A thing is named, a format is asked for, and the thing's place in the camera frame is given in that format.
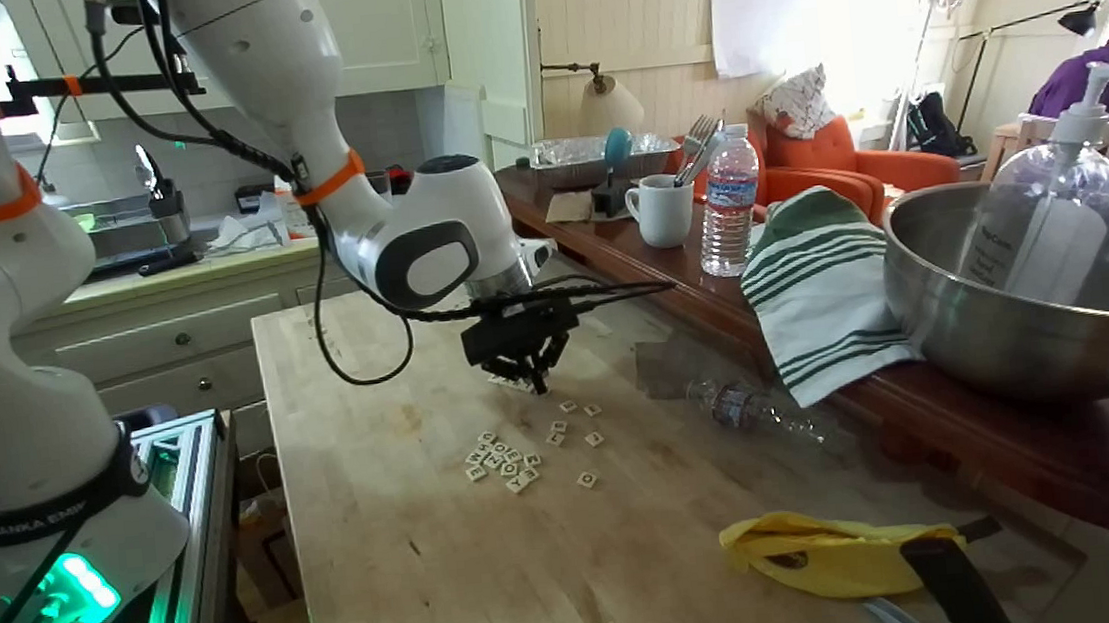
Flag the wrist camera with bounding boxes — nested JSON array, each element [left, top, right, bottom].
[[458, 298, 585, 364]]

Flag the white mug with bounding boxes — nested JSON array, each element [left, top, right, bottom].
[[622, 171, 701, 253]]

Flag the clear pump bottle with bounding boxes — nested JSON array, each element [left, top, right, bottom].
[[939, 59, 1109, 316]]

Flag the tap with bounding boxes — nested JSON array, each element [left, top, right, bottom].
[[132, 139, 195, 250]]

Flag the brown card piece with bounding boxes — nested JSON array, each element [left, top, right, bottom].
[[543, 189, 599, 226]]

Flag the crushed clear plastic bottle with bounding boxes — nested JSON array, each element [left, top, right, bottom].
[[685, 365, 855, 463]]

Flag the sink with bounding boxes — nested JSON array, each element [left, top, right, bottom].
[[61, 187, 203, 283]]

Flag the heap of letter tiles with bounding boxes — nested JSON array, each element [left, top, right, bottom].
[[474, 437, 545, 499]]

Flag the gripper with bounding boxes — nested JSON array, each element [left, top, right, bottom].
[[477, 330, 579, 401]]

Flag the black floor lamp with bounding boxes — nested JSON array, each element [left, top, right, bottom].
[[944, 0, 1109, 133]]

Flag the orange armchair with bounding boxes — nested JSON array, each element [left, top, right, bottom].
[[747, 91, 965, 235]]

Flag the window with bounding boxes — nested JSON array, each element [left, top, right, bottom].
[[0, 0, 101, 152]]

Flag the person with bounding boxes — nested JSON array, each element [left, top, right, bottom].
[[1019, 4, 1109, 191]]

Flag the green striped white towel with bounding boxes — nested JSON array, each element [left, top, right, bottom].
[[732, 177, 926, 414]]

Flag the wooden stool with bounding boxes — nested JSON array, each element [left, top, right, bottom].
[[978, 106, 1109, 186]]

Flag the white door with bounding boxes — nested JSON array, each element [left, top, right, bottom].
[[439, 0, 549, 177]]

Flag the dark wooden counter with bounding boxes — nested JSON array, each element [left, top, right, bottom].
[[496, 111, 1109, 616]]

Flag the wall lamp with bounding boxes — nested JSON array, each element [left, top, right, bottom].
[[540, 54, 648, 143]]

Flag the water bottle with label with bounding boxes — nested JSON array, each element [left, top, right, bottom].
[[688, 122, 771, 280]]

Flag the white paper sheet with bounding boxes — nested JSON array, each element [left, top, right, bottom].
[[707, 0, 822, 81]]

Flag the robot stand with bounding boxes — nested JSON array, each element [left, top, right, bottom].
[[0, 408, 253, 623]]

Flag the foil tray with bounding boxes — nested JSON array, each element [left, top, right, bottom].
[[529, 127, 685, 193]]

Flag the large steel bowl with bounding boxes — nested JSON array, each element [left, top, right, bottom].
[[876, 169, 1109, 419]]

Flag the black backpack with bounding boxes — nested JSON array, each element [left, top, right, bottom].
[[901, 88, 979, 162]]

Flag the silver fork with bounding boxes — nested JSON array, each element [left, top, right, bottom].
[[668, 114, 721, 187], [678, 117, 732, 187]]

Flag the drawer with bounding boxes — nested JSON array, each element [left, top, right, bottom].
[[94, 344, 269, 425], [37, 292, 290, 390]]

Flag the patterned pillow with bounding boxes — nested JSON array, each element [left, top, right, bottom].
[[753, 62, 839, 145]]

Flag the white crumpled cloth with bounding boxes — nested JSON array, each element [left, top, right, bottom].
[[201, 209, 290, 260]]

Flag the blue dish brush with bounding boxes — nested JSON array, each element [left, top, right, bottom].
[[586, 125, 640, 220]]

